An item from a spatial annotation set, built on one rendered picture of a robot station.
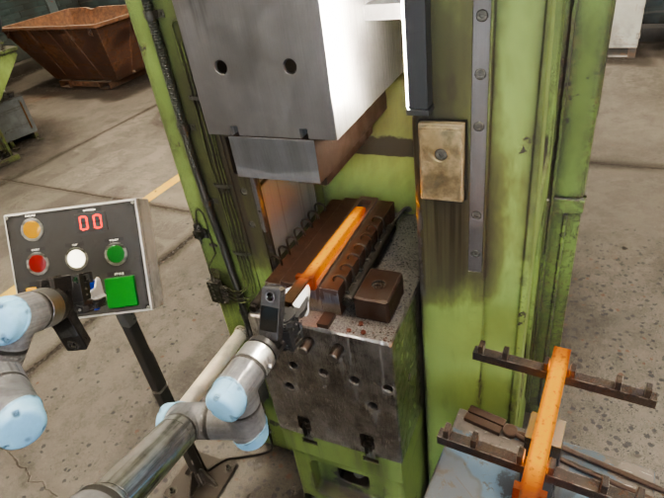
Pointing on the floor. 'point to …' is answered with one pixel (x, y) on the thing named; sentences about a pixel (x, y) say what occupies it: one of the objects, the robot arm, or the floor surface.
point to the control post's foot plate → (186, 485)
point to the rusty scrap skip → (82, 45)
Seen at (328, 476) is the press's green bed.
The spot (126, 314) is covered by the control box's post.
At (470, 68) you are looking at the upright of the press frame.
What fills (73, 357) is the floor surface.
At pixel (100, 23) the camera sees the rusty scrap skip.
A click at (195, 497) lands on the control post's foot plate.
